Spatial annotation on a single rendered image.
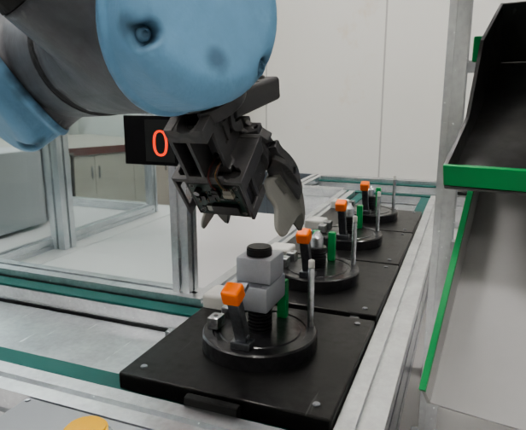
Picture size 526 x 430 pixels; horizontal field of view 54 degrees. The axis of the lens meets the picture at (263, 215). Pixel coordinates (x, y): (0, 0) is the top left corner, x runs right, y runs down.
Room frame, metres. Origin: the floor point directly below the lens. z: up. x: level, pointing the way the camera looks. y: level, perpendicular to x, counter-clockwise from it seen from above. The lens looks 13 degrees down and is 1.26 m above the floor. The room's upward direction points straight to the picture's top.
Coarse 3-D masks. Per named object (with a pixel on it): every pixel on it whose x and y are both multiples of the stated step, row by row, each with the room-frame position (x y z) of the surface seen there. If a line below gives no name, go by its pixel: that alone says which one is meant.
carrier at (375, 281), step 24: (312, 240) 0.82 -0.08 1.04; (288, 264) 0.82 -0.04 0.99; (336, 264) 0.83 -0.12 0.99; (360, 264) 0.89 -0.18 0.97; (384, 264) 0.89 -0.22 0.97; (336, 288) 0.75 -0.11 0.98; (360, 288) 0.77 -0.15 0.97; (384, 288) 0.77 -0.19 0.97; (336, 312) 0.69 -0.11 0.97; (360, 312) 0.68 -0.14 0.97
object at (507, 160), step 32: (512, 32) 0.64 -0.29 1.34; (480, 64) 0.53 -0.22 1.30; (512, 64) 0.65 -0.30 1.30; (480, 96) 0.55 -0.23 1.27; (512, 96) 0.57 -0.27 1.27; (480, 128) 0.52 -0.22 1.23; (512, 128) 0.51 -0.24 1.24; (448, 160) 0.44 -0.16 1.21; (480, 160) 0.47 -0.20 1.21; (512, 160) 0.46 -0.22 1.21; (512, 192) 0.42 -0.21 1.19
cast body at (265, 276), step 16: (240, 256) 0.57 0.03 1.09; (256, 256) 0.57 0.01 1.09; (272, 256) 0.57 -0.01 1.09; (240, 272) 0.57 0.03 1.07; (256, 272) 0.56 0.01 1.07; (272, 272) 0.56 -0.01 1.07; (256, 288) 0.55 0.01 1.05; (272, 288) 0.56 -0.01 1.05; (256, 304) 0.55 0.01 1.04; (272, 304) 0.56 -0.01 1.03
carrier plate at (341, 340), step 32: (192, 320) 0.65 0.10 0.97; (320, 320) 0.65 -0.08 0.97; (352, 320) 0.65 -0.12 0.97; (160, 352) 0.56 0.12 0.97; (192, 352) 0.56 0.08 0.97; (320, 352) 0.56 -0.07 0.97; (352, 352) 0.56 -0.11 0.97; (128, 384) 0.51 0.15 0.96; (160, 384) 0.50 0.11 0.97; (192, 384) 0.49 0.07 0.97; (224, 384) 0.49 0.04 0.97; (256, 384) 0.49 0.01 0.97; (288, 384) 0.49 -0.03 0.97; (320, 384) 0.49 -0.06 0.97; (256, 416) 0.46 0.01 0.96; (288, 416) 0.44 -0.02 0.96; (320, 416) 0.43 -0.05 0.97
